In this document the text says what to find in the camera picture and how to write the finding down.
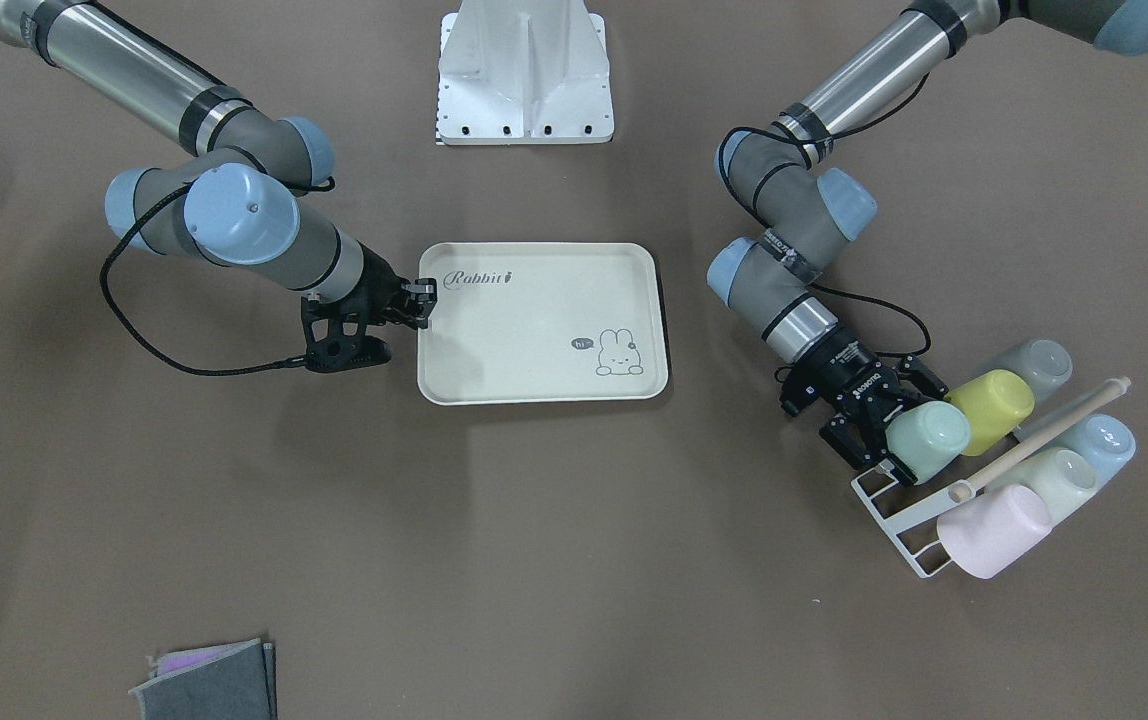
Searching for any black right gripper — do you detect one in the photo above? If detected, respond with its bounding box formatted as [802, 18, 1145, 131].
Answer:
[329, 255, 439, 336]

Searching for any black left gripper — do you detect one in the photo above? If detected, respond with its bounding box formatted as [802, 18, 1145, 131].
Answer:
[779, 334, 951, 487]

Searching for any green cup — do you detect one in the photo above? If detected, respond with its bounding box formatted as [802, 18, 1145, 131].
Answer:
[886, 401, 972, 486]

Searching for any cream rabbit tray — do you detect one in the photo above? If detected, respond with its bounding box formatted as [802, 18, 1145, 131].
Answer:
[417, 242, 669, 407]

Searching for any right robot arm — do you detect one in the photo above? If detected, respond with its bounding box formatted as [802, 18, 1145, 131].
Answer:
[0, 1, 436, 330]

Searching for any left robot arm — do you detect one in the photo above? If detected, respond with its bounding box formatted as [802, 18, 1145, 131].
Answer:
[707, 1, 1148, 486]

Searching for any yellow cup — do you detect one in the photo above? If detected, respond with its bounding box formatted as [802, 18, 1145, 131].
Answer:
[945, 369, 1035, 457]

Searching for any pink cup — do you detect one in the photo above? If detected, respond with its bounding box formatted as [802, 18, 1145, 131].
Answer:
[936, 486, 1053, 579]

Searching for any grey cup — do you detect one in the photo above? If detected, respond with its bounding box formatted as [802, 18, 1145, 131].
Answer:
[987, 336, 1075, 404]

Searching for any cream white cup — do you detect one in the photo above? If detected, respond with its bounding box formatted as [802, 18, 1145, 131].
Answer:
[993, 447, 1103, 525]

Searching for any light blue cup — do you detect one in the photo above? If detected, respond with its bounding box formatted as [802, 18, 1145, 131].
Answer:
[1052, 413, 1138, 487]

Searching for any grey folded cloth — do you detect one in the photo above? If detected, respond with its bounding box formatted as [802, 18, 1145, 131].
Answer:
[130, 638, 278, 719]

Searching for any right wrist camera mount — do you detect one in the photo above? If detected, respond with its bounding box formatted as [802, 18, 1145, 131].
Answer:
[301, 299, 391, 373]

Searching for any wooden rack handle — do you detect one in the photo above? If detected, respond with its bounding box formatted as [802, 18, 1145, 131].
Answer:
[946, 376, 1133, 505]

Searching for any white wire cup rack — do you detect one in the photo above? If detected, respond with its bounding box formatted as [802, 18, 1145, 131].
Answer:
[850, 380, 1125, 580]

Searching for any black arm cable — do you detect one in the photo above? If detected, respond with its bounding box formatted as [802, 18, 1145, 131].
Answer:
[99, 176, 335, 379]

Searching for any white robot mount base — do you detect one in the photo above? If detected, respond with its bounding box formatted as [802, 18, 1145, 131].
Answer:
[434, 1, 615, 146]

